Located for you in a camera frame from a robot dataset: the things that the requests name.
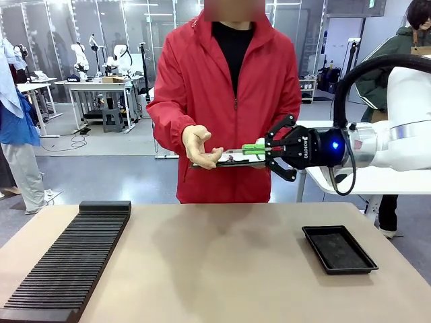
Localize bystander in blue jacket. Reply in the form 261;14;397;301
0;36;48;215

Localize green PCB board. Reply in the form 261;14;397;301
189;147;270;170

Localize person's right hand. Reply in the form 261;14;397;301
181;124;224;170

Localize grey step stool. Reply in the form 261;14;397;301
101;107;124;133

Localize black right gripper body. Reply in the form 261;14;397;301
281;125;350;170

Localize white curved-edge table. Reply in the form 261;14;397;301
296;120;431;216

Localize person in red jacket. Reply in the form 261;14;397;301
146;0;302;205

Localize black tripod stand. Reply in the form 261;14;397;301
138;41;152;102

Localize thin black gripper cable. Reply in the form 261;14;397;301
329;143;358;196

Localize black floor cables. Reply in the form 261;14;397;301
49;127;89;151

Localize black plastic tray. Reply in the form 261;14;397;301
301;225;380;276

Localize person's right forearm red sleeve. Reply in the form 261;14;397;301
146;100;203;159

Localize bystander in green jacket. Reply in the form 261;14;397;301
355;0;431;238

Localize dark wall monitor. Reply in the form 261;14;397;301
325;0;387;17

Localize small white desk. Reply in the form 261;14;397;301
15;77;63;139

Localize person's left forearm red sleeve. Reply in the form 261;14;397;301
269;99;302;135

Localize black corrugated cable hose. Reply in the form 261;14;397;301
333;53;431;131

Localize white desk with robots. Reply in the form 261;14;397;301
54;75;145;135

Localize black slotted PCB rack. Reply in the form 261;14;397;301
0;200;132;323

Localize black bags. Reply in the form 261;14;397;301
317;66;341;94

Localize white storage shelf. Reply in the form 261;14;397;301
298;78;318;104

